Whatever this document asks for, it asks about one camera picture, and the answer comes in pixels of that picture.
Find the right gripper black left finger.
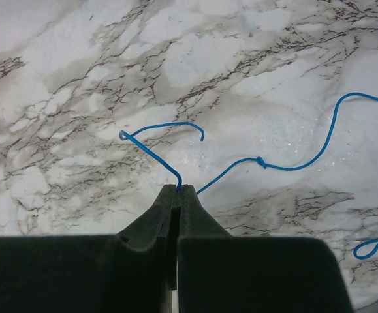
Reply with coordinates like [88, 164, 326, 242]
[0, 185, 178, 312]

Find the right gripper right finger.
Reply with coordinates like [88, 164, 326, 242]
[177, 185, 353, 312]

